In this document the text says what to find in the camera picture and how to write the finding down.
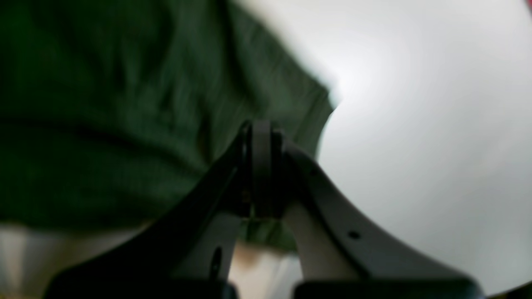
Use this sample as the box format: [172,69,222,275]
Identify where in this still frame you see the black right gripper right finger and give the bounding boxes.
[271,126,484,299]

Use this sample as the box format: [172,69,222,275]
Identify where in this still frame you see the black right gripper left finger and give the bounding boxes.
[45,120,271,299]

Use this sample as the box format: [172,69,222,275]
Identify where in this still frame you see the dark green t-shirt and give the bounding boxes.
[0,0,333,231]

